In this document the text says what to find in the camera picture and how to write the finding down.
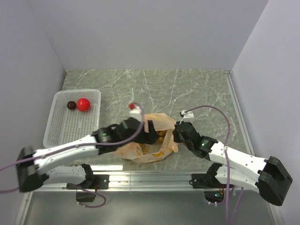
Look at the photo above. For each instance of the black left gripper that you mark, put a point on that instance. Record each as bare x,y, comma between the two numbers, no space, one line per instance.
150,137

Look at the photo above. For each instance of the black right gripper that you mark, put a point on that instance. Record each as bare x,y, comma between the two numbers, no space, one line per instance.
175,133

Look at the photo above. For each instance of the orange banana-print plastic bag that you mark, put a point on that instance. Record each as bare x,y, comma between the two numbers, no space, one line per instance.
146,153

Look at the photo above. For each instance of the red apple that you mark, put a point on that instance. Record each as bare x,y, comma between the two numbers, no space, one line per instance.
83,104

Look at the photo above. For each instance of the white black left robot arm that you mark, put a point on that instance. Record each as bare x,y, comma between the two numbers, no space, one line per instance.
47,166

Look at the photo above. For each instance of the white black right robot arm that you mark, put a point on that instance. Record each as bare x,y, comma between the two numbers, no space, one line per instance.
268,177

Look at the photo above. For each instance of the dark red round fruit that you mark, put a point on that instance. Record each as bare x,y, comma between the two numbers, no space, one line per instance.
71,105

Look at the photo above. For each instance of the white perforated plastic basket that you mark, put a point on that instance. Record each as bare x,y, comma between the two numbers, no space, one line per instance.
65,125

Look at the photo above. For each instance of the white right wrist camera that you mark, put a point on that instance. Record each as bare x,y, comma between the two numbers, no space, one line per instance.
187,115

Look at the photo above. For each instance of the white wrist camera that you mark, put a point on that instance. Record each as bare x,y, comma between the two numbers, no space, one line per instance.
136,112
187,115

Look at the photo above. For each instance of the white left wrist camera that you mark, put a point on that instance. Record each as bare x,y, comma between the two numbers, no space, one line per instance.
136,112

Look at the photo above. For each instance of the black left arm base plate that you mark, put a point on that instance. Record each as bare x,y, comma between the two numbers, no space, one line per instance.
98,181

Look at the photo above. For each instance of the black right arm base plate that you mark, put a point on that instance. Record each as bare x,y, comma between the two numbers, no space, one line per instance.
199,180

